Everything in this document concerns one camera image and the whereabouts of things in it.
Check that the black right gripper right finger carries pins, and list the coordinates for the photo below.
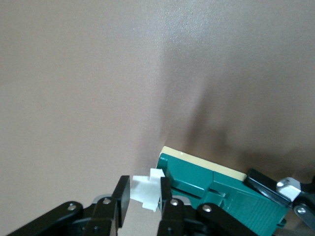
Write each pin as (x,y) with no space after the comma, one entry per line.
(177,218)

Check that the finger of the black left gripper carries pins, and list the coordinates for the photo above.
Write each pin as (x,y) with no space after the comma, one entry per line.
(265,186)

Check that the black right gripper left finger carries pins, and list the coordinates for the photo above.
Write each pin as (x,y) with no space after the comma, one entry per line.
(105,214)

